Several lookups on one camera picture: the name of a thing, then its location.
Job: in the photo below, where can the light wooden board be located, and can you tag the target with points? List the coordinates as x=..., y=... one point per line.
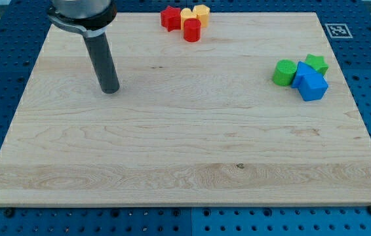
x=193, y=124

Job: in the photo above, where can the red cylinder block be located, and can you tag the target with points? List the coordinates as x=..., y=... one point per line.
x=192, y=30

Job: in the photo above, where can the red star block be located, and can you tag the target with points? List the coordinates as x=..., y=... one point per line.
x=170, y=18

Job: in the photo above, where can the yellow heart block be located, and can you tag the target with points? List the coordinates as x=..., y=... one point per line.
x=185, y=14

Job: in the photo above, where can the yellow hexagon block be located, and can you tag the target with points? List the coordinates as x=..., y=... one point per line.
x=203, y=14

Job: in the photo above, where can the green cylinder block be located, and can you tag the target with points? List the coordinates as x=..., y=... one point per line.
x=284, y=73

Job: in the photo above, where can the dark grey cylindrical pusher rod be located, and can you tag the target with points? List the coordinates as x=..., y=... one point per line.
x=102, y=62

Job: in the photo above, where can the blue triangle block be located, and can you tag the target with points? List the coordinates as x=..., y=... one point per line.
x=302, y=70

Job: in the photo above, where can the blue cube block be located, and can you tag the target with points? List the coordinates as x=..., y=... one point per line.
x=312, y=87

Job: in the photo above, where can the green star block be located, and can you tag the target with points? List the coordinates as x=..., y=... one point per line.
x=318, y=63

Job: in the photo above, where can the white fiducial marker tag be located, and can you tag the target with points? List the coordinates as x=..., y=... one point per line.
x=338, y=31

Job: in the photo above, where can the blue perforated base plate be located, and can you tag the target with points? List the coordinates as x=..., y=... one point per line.
x=23, y=29

